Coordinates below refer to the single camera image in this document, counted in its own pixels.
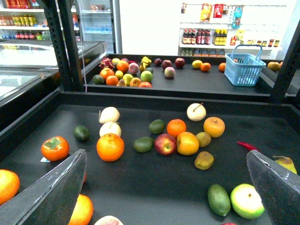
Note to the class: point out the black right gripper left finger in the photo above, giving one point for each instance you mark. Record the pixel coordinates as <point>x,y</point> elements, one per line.
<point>51,199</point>

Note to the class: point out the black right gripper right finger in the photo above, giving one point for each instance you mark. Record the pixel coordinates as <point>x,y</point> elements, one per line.
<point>278,187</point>

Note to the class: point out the yellow-green pear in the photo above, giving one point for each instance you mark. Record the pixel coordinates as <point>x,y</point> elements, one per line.
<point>286,162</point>

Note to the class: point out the green apple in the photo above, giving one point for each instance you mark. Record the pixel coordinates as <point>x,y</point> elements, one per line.
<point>246,201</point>

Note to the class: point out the red chili pepper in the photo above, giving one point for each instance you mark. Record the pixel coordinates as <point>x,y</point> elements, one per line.
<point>247,146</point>

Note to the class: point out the green lime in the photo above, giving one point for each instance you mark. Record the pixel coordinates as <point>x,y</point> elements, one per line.
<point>219,200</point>

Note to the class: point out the large orange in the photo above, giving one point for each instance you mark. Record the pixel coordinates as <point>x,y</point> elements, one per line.
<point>110,147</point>

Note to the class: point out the brown kiwi fruit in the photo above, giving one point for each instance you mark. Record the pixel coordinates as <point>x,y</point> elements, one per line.
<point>204,160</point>

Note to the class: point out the yellow-orange apple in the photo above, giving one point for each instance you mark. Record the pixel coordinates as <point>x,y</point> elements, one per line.
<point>214,126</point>

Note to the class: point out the orange persimmon-like fruit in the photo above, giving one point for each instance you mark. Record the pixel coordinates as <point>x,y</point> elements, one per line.
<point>187,144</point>

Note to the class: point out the white pear left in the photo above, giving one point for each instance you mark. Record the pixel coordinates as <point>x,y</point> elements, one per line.
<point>109,114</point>

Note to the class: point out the white pear with stem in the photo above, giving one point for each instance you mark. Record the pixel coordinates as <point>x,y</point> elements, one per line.
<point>196,112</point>

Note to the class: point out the small orange tangerine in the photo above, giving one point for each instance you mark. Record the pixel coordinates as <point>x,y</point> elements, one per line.
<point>176,127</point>

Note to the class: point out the red apple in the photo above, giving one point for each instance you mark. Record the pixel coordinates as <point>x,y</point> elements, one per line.
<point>165,144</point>

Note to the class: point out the glass-top freezer chest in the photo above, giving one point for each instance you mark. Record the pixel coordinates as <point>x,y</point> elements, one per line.
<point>22,62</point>

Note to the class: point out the blue plastic basket with handle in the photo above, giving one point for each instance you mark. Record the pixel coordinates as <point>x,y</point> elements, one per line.
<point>243,69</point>

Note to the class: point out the black shelf upright post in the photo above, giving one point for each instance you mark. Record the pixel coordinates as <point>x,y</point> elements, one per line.
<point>60,22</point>

